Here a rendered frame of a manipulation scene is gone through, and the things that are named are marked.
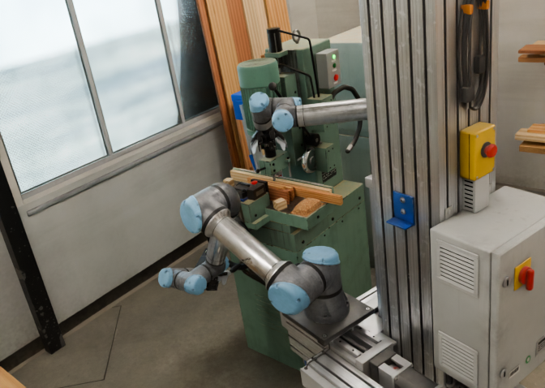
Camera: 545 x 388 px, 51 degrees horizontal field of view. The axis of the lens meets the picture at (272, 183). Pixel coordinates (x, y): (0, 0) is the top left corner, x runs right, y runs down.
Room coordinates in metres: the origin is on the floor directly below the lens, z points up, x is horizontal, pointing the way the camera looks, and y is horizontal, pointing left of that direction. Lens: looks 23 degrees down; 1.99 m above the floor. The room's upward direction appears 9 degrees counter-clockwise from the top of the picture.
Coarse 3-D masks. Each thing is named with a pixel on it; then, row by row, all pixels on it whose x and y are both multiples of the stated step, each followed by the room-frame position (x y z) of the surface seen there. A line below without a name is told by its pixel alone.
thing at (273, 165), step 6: (276, 150) 2.50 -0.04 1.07; (282, 150) 2.48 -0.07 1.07; (276, 156) 2.42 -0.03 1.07; (282, 156) 2.43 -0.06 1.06; (288, 156) 2.46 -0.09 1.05; (264, 162) 2.39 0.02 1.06; (270, 162) 2.37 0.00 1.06; (276, 162) 2.39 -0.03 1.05; (282, 162) 2.43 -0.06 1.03; (270, 168) 2.37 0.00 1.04; (276, 168) 2.39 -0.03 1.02; (282, 168) 2.42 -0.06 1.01; (264, 174) 2.39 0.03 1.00; (270, 174) 2.37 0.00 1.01
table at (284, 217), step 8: (296, 200) 2.28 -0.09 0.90; (272, 208) 2.24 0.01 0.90; (288, 208) 2.22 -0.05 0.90; (320, 208) 2.18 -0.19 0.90; (328, 208) 2.22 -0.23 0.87; (264, 216) 2.24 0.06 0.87; (272, 216) 2.23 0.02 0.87; (280, 216) 2.20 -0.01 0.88; (288, 216) 2.17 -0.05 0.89; (296, 216) 2.14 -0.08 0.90; (312, 216) 2.13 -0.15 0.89; (320, 216) 2.17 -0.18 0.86; (248, 224) 2.20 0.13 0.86; (256, 224) 2.18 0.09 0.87; (288, 224) 2.17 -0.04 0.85; (296, 224) 2.14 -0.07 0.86; (304, 224) 2.11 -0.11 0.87; (312, 224) 2.12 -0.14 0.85
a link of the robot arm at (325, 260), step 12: (312, 252) 1.57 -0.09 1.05; (324, 252) 1.56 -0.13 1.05; (336, 252) 1.56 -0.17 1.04; (300, 264) 1.54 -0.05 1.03; (312, 264) 1.52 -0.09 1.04; (324, 264) 1.52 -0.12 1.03; (336, 264) 1.53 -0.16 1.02; (324, 276) 1.50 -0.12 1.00; (336, 276) 1.53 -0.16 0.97; (324, 288) 1.49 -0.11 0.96; (336, 288) 1.53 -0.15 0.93
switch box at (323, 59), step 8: (320, 56) 2.53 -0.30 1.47; (328, 56) 2.52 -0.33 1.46; (336, 56) 2.56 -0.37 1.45; (320, 64) 2.53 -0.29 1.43; (328, 64) 2.51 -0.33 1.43; (336, 64) 2.55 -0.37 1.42; (320, 72) 2.53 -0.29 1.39; (328, 72) 2.51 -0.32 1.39; (336, 72) 2.55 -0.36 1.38; (320, 80) 2.54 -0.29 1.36; (328, 80) 2.51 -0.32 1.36
